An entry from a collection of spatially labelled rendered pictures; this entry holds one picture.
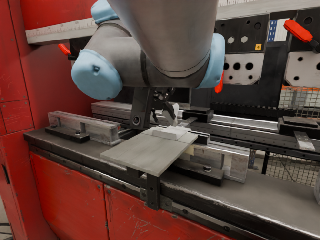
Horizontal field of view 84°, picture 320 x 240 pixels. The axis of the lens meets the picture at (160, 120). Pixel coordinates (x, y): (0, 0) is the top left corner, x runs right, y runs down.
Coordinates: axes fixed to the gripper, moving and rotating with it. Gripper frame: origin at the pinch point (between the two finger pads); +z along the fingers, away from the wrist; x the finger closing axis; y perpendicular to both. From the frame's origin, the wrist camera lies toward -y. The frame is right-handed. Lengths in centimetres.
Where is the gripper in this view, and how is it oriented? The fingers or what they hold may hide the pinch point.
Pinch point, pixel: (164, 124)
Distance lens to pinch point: 56.3
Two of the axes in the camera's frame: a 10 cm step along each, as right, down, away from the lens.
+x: -8.7, -1.4, 4.8
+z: 3.2, 5.8, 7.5
